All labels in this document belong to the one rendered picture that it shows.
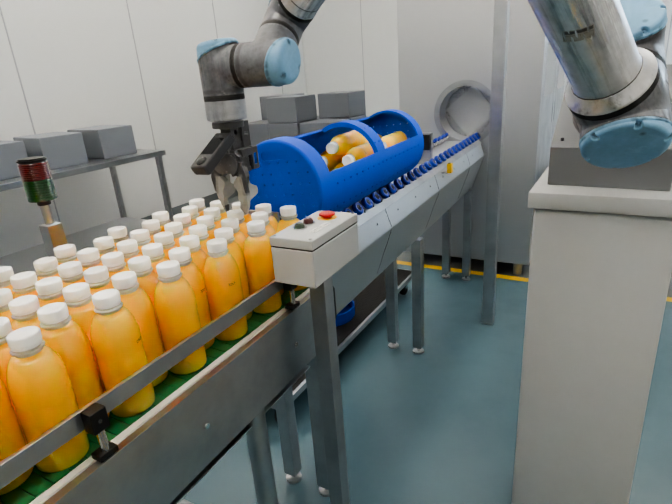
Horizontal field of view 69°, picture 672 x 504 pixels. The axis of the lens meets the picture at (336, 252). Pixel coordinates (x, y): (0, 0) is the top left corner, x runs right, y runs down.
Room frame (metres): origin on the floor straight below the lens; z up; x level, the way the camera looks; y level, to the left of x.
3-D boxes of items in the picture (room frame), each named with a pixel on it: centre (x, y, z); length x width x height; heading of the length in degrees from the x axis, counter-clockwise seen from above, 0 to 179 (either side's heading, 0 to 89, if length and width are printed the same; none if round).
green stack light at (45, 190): (1.15, 0.69, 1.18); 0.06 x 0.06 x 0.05
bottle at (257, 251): (1.01, 0.17, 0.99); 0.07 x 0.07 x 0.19
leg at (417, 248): (2.18, -0.39, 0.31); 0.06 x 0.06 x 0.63; 60
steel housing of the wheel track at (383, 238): (2.22, -0.33, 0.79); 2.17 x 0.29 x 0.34; 150
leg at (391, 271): (2.25, -0.27, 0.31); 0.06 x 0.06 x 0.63; 60
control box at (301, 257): (0.98, 0.04, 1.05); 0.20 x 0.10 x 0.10; 150
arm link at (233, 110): (1.14, 0.23, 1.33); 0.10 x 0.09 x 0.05; 60
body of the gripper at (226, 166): (1.14, 0.22, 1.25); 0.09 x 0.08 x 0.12; 150
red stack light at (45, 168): (1.15, 0.69, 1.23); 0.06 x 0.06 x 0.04
